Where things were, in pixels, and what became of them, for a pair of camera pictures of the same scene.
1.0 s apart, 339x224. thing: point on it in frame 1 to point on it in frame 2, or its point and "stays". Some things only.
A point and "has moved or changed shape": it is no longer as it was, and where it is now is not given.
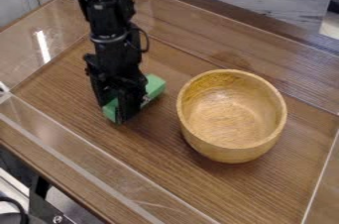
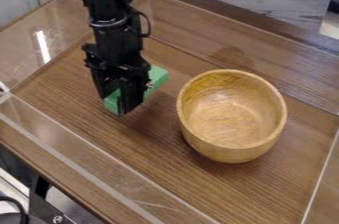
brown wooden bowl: (232, 112) stays
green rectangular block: (154, 87) has moved or changed shape
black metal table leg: (43, 211) stays
